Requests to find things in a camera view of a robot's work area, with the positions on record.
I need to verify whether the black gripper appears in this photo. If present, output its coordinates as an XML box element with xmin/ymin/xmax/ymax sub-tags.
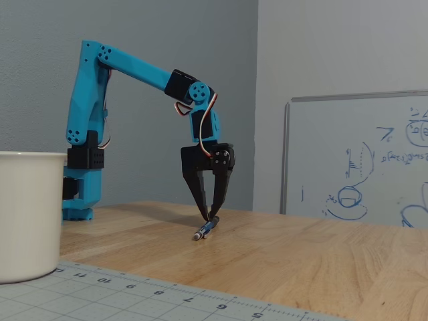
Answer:
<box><xmin>181</xmin><ymin>142</ymin><xmax>236</xmax><ymax>222</ymax></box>

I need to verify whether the blue grey pen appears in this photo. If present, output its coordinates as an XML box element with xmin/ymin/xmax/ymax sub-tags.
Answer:
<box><xmin>192</xmin><ymin>215</ymin><xmax>221</xmax><ymax>241</ymax></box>

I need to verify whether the whiteboard with blue drawings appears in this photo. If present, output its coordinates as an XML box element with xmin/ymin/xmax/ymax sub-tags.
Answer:
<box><xmin>280</xmin><ymin>89</ymin><xmax>428</xmax><ymax>229</ymax></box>

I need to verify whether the grey cutting mat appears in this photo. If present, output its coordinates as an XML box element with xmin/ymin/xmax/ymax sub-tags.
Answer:
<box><xmin>0</xmin><ymin>259</ymin><xmax>356</xmax><ymax>321</ymax></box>

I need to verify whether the white cup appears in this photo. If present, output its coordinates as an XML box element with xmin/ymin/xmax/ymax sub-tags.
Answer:
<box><xmin>0</xmin><ymin>150</ymin><xmax>68</xmax><ymax>285</ymax></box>

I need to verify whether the wrist servo cable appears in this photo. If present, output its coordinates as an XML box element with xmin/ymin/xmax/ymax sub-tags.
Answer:
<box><xmin>175</xmin><ymin>92</ymin><xmax>220</xmax><ymax>158</ymax></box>

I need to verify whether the shoulder servo cable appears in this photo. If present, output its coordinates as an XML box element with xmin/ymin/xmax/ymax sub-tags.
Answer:
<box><xmin>99</xmin><ymin>66</ymin><xmax>114</xmax><ymax>150</ymax></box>

